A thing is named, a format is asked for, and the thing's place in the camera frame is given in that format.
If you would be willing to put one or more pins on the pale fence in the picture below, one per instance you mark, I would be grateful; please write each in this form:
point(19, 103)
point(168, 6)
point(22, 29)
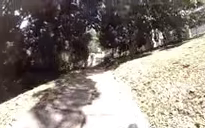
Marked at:
point(201, 29)

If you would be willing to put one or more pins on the dry grass strip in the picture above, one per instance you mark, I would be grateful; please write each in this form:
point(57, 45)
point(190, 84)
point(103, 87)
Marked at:
point(10, 108)

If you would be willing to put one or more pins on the row of trees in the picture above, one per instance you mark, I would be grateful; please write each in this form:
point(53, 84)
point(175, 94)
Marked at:
point(123, 26)

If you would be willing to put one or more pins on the dry leaf-strewn grass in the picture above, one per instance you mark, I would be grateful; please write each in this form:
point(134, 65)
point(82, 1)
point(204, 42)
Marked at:
point(176, 83)

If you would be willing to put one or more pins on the pale concrete path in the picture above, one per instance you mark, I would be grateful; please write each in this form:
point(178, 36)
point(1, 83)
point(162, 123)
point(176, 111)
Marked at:
point(113, 103)

